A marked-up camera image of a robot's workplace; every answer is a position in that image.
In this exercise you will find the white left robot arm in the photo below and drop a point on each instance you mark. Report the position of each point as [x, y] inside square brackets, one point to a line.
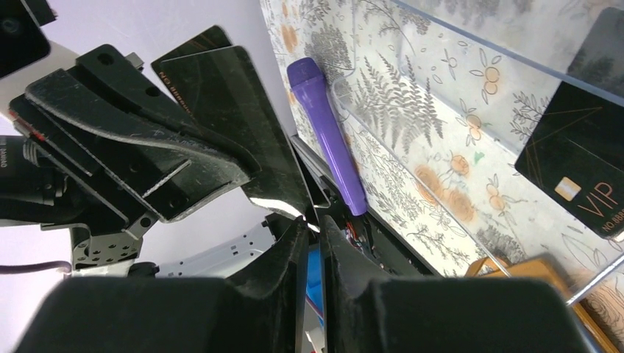
[221, 260]

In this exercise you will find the purple marker pen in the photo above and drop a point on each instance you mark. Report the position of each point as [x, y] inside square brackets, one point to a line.
[309, 86]

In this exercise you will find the black credit card stack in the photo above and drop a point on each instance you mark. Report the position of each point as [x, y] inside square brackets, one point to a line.
[575, 154]

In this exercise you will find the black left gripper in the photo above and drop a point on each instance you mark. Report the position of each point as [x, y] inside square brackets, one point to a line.
[96, 154]

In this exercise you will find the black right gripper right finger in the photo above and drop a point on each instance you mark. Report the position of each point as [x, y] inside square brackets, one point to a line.
[368, 310]

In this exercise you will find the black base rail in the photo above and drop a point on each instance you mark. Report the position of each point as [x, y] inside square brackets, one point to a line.
[374, 237]

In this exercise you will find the floral patterned table mat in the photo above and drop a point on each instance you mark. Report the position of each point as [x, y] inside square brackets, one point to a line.
[414, 122]

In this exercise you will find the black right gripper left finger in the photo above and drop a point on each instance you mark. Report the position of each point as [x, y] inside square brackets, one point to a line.
[257, 309]

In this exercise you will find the clear acrylic card box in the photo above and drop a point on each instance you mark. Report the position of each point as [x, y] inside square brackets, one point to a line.
[487, 122]

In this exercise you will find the orange leather card holder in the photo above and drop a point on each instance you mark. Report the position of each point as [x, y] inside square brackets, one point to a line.
[520, 308]

